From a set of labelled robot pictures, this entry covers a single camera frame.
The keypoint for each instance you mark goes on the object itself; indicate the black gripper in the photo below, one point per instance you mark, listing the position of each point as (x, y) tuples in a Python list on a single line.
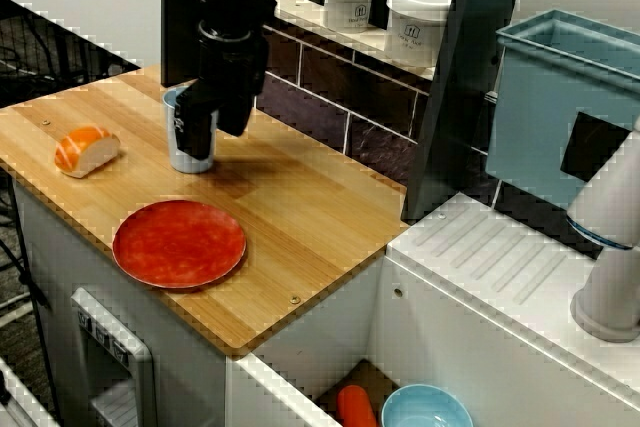
[(230, 72)]

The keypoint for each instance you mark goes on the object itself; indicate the light blue plastic cup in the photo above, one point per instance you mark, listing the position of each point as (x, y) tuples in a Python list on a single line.
[(185, 165)]

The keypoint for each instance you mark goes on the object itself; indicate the red round plate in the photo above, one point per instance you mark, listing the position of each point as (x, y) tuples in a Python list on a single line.
[(180, 244)]

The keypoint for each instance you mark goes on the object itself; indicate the white lidded plastic jar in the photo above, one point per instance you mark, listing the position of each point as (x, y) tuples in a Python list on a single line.
[(417, 27), (350, 2)]

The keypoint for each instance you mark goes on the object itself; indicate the grey dispenser panel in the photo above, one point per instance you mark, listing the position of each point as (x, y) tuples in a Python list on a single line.
[(135, 362)]

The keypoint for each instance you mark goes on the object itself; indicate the white toy kitchen unit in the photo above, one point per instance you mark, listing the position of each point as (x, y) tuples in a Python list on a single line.
[(450, 322)]

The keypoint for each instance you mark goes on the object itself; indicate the teal plastic bin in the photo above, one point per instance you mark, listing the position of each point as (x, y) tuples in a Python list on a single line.
[(530, 122)]

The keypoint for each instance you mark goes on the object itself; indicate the orange toy carrot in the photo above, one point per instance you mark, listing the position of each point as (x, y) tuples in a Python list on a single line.
[(355, 409)]

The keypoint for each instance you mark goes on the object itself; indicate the light blue bowl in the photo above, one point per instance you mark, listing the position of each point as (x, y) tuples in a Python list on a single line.
[(425, 407)]

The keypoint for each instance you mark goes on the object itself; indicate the light grey kitchen faucet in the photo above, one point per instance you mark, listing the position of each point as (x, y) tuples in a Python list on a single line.
[(610, 297)]

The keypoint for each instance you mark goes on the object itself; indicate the black shelf frame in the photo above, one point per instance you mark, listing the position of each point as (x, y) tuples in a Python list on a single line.
[(450, 147)]

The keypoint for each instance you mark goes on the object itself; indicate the aluminium frame rail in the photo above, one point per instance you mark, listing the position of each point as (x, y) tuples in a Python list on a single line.
[(20, 402)]

